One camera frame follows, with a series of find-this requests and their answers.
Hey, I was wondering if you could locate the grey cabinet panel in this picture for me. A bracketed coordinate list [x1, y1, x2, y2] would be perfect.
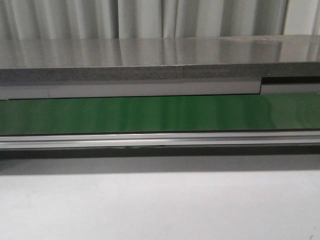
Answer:
[0, 76, 320, 100]

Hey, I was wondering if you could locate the green conveyor belt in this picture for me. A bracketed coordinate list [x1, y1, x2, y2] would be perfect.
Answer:
[0, 93, 320, 136]

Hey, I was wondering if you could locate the white curtain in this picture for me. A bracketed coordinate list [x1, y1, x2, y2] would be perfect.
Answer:
[0, 0, 320, 40]

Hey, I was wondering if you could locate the grey stone countertop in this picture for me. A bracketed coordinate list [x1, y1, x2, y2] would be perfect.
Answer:
[0, 35, 320, 86]

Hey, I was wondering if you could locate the aluminium conveyor frame rail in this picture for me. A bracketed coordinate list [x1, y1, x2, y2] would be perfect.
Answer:
[0, 130, 320, 150]

